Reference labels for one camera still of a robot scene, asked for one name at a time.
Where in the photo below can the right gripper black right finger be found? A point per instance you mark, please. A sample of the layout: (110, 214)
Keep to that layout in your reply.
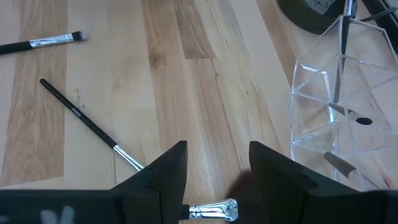
(295, 199)

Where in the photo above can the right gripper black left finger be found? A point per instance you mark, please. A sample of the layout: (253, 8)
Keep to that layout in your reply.
(140, 202)

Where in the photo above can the short brown kabuki brush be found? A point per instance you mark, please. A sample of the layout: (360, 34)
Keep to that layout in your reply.
(214, 210)

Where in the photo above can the long thin black makeup brush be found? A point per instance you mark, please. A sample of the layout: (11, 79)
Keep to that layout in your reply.
(81, 116)

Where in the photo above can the clear acrylic brush organizer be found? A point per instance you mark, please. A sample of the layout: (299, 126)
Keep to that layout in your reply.
(314, 102)

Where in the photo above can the black gooseneck camera stand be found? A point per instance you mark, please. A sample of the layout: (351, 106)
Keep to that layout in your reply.
(295, 17)

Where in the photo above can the black table edge frame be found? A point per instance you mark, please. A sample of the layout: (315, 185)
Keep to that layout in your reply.
(385, 23)

